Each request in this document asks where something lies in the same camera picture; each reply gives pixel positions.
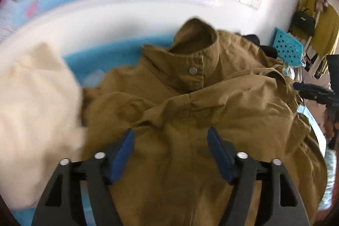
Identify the black handbag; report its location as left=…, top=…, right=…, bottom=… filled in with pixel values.
left=291, top=7, right=316, bottom=36

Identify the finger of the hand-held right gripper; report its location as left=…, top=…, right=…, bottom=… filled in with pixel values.
left=293, top=82, right=335, bottom=104

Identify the black garment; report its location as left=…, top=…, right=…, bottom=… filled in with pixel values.
left=234, top=33, right=277, bottom=58

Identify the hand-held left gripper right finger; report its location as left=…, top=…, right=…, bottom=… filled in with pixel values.
left=207, top=127, right=311, bottom=226

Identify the patterned hanging garment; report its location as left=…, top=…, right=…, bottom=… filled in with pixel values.
left=302, top=49, right=330, bottom=79

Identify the teal plastic basket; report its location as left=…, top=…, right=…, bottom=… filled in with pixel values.
left=273, top=27, right=304, bottom=68

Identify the cream pillow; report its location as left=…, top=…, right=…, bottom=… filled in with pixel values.
left=0, top=42, right=88, bottom=212

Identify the person's right hand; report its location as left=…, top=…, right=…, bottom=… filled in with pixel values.
left=322, top=117, right=337, bottom=142

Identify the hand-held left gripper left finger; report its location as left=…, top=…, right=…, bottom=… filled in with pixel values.
left=31, top=128, right=136, bottom=226

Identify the blue floral bedsheet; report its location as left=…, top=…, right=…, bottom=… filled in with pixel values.
left=12, top=34, right=334, bottom=220

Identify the brown jacket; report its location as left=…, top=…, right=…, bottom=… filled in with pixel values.
left=81, top=18, right=330, bottom=226

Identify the yellow hanging sweater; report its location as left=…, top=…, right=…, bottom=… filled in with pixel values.
left=298, top=0, right=339, bottom=57

